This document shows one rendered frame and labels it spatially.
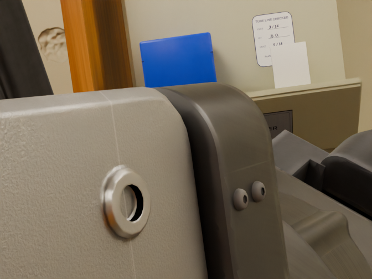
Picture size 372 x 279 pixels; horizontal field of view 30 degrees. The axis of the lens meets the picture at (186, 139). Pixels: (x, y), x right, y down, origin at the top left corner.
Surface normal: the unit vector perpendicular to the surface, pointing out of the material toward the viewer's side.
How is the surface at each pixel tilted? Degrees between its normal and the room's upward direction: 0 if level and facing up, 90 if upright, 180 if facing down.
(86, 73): 90
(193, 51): 90
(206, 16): 90
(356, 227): 32
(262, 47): 90
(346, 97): 135
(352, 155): 38
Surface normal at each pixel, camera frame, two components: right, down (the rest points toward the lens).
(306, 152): 0.08, -0.77
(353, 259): 0.63, -0.58
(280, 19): -0.04, 0.06
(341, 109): 0.07, 0.74
